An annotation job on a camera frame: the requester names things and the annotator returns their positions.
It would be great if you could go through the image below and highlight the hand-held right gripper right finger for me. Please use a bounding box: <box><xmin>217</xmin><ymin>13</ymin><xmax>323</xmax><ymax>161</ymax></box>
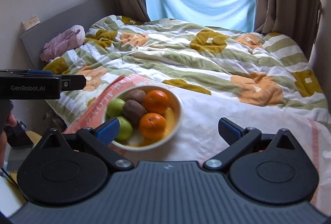
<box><xmin>203</xmin><ymin>117</ymin><xmax>302</xmax><ymax>171</ymax></box>

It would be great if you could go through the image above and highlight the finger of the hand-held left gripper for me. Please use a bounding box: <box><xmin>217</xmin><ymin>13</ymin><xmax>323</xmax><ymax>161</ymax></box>
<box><xmin>26</xmin><ymin>69</ymin><xmax>53</xmax><ymax>76</ymax></box>
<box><xmin>61</xmin><ymin>75</ymin><xmax>87</xmax><ymax>90</ymax></box>

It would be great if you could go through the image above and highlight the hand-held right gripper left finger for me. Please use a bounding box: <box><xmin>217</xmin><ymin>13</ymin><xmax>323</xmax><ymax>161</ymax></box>
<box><xmin>34</xmin><ymin>117</ymin><xmax>135</xmax><ymax>173</ymax></box>

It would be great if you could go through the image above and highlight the green apple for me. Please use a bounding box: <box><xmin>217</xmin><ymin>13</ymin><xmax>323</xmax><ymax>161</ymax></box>
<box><xmin>107</xmin><ymin>98</ymin><xmax>127</xmax><ymax>118</ymax></box>
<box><xmin>114</xmin><ymin>116</ymin><xmax>134</xmax><ymax>141</ymax></box>

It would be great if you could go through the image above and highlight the kiwi with green sticker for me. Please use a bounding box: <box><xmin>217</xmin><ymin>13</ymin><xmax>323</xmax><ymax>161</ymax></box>
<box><xmin>123</xmin><ymin>99</ymin><xmax>148</xmax><ymax>127</ymax></box>

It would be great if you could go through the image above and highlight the brown kiwi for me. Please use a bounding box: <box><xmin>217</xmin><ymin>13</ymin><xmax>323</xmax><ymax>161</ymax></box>
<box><xmin>125</xmin><ymin>89</ymin><xmax>147</xmax><ymax>104</ymax></box>

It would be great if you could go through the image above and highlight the orange mandarin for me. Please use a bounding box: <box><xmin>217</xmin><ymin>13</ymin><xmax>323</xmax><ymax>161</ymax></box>
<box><xmin>139</xmin><ymin>113</ymin><xmax>167</xmax><ymax>139</ymax></box>
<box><xmin>143</xmin><ymin>90</ymin><xmax>169</xmax><ymax>115</ymax></box>

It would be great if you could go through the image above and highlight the yellow duck print bowl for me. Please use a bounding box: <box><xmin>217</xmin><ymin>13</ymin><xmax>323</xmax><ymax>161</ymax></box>
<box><xmin>102</xmin><ymin>85</ymin><xmax>183</xmax><ymax>153</ymax></box>

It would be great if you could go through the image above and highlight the white tablecloth with pink border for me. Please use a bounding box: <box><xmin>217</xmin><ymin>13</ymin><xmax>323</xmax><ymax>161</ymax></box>
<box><xmin>63</xmin><ymin>74</ymin><xmax>331</xmax><ymax>171</ymax></box>

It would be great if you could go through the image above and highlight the pink plush toy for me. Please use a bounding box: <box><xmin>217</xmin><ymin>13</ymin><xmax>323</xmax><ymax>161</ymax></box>
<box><xmin>41</xmin><ymin>25</ymin><xmax>86</xmax><ymax>62</ymax></box>

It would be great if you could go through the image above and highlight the black box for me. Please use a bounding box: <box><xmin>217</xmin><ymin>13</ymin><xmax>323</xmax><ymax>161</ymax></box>
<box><xmin>4</xmin><ymin>122</ymin><xmax>34</xmax><ymax>149</ymax></box>

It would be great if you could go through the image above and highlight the small card on headboard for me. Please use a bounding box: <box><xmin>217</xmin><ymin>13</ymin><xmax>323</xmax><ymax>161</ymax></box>
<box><xmin>22</xmin><ymin>16</ymin><xmax>40</xmax><ymax>32</ymax></box>

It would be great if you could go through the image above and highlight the yellow bag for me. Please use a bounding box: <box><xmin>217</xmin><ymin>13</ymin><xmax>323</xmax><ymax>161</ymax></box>
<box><xmin>25</xmin><ymin>130</ymin><xmax>43</xmax><ymax>145</ymax></box>

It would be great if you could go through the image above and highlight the grey bed headboard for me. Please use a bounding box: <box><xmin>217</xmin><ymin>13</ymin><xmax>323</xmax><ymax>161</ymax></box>
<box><xmin>20</xmin><ymin>0</ymin><xmax>117</xmax><ymax>70</ymax></box>

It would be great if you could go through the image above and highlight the green striped floral quilt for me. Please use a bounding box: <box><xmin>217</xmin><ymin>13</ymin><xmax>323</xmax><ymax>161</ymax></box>
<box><xmin>43</xmin><ymin>15</ymin><xmax>331</xmax><ymax>131</ymax></box>

